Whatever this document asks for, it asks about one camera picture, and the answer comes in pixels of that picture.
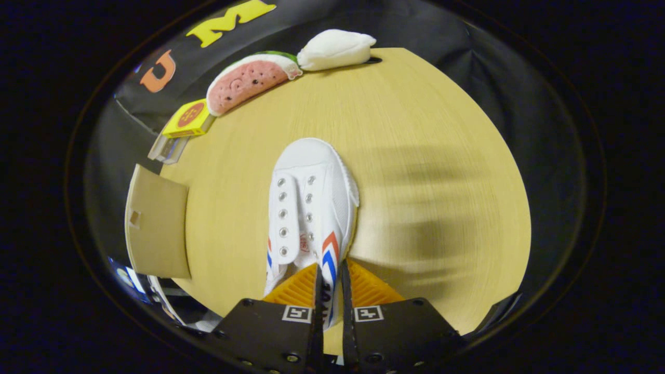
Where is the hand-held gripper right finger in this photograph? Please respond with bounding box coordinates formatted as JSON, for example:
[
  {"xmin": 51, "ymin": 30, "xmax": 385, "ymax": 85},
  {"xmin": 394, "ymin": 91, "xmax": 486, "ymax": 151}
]
[{"xmin": 340, "ymin": 258, "xmax": 466, "ymax": 374}]

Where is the watermelon slice plush toy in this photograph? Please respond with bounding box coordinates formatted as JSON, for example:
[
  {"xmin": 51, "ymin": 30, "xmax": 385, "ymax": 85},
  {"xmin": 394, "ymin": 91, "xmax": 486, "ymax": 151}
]
[{"xmin": 206, "ymin": 51, "xmax": 303, "ymax": 117}]

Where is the white plush toy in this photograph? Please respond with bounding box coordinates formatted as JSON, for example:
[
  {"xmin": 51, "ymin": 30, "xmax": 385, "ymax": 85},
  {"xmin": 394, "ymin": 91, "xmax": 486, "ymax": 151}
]
[{"xmin": 297, "ymin": 29, "xmax": 377, "ymax": 72}]

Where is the black backdrop cloth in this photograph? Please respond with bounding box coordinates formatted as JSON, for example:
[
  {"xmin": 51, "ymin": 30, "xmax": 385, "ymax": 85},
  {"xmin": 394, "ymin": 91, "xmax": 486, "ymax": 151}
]
[{"xmin": 83, "ymin": 0, "xmax": 588, "ymax": 333}]

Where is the white shoe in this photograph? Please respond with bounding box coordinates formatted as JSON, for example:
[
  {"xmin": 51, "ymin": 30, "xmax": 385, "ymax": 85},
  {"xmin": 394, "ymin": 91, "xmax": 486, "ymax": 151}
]
[{"xmin": 264, "ymin": 138, "xmax": 360, "ymax": 330}]

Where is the beige storage box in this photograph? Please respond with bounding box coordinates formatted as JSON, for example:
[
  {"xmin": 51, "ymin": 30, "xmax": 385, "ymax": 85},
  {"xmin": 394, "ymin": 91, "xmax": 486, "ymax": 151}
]
[{"xmin": 125, "ymin": 164, "xmax": 191, "ymax": 279}]

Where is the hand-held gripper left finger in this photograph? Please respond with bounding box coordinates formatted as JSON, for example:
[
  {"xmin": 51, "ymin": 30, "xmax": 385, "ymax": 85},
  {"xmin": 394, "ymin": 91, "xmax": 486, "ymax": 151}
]
[{"xmin": 208, "ymin": 262, "xmax": 324, "ymax": 374}]

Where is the yellow book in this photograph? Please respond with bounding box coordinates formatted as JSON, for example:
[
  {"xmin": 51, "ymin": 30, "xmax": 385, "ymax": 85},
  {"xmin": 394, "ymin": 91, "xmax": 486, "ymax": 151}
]
[{"xmin": 162, "ymin": 99, "xmax": 216, "ymax": 139}]

